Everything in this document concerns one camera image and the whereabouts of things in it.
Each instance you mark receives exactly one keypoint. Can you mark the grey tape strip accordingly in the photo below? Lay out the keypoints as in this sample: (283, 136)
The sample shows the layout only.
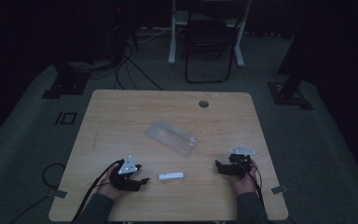
(57, 194)
(279, 189)

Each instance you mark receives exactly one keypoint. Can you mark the small white rectangular block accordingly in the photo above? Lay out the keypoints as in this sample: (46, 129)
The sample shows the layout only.
(171, 176)

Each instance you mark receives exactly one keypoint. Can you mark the black stand base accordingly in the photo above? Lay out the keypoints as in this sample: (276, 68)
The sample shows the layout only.
(289, 93)
(66, 82)

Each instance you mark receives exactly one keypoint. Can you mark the black folding chair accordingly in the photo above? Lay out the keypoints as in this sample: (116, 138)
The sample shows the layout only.
(209, 43)

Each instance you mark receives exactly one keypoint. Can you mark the person's right hand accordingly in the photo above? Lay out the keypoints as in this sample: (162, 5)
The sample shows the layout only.
(245, 183)

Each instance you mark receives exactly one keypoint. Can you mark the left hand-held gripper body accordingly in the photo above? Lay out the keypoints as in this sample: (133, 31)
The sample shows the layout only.
(125, 174)

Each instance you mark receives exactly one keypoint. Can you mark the person's left hand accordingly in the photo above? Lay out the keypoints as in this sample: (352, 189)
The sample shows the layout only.
(112, 186)

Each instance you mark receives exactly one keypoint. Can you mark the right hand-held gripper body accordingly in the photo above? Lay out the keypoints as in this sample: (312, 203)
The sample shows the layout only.
(237, 161)

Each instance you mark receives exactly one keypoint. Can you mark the clear plastic box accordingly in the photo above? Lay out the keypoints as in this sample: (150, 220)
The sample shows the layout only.
(171, 137)

